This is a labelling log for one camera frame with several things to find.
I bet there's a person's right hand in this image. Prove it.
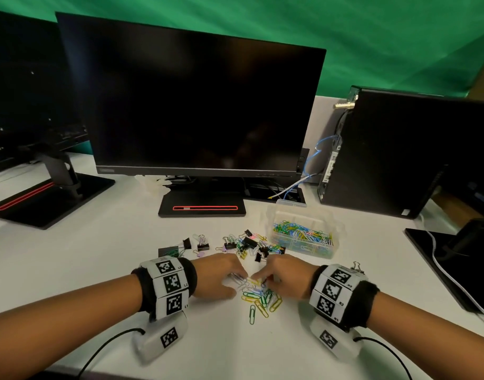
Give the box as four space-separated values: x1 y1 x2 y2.
251 254 320 301

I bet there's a person's left hand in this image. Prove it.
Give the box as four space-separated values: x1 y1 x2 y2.
192 253 249 301

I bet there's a person's right forearm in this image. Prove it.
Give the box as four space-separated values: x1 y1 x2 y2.
366 291 484 380

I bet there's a person's left forearm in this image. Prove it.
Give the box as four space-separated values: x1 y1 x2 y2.
0 273 147 380

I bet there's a loose pile of paper clips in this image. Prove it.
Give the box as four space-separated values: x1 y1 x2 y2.
231 273 284 326

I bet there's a scatter of binder clips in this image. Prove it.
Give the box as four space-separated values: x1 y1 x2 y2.
182 229 287 262

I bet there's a heap of boxed paper clips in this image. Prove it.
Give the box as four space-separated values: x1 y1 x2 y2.
272 220 334 258

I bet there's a left wristband with marker tiles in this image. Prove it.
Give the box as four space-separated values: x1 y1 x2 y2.
131 256 198 322

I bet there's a wristband with marker tiles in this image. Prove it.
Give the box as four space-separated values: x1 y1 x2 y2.
131 256 198 322
308 264 381 333

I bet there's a clear plastic storage box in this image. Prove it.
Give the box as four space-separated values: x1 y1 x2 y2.
265 198 342 260

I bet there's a right wristband with marker tiles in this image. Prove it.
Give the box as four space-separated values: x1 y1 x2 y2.
308 264 381 333

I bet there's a black monitor base red outline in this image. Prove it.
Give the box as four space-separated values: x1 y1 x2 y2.
158 178 247 218

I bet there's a black desktop computer tower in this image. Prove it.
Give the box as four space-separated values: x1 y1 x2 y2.
318 86 484 220

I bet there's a large black computer monitor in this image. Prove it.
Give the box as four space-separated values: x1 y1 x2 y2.
56 12 327 179

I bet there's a black monitor stand red stripe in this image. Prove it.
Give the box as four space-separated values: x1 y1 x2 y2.
0 144 116 230

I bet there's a plain black monitor stand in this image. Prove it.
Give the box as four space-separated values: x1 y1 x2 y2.
404 217 484 315

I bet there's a green backdrop cloth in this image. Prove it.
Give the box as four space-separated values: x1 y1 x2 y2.
0 0 484 101

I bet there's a black side computer monitor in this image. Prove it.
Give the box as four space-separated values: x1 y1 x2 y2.
0 9 89 175

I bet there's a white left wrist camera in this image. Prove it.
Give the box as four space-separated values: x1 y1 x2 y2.
132 312 189 366

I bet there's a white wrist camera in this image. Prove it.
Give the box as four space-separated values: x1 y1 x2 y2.
309 316 363 363
132 312 189 366

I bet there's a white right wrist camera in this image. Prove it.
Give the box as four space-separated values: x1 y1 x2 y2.
309 316 363 363

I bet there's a black left wrist camera cable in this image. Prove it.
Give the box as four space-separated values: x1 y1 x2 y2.
78 328 146 380

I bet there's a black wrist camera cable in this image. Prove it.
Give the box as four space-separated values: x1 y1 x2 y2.
78 328 146 380
353 336 413 380

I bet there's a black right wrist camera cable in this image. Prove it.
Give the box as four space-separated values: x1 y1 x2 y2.
353 336 413 380

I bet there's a blue network cable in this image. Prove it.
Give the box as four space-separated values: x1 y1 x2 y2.
267 134 342 201

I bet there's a white cable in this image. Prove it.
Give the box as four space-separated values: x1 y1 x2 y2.
416 213 484 326

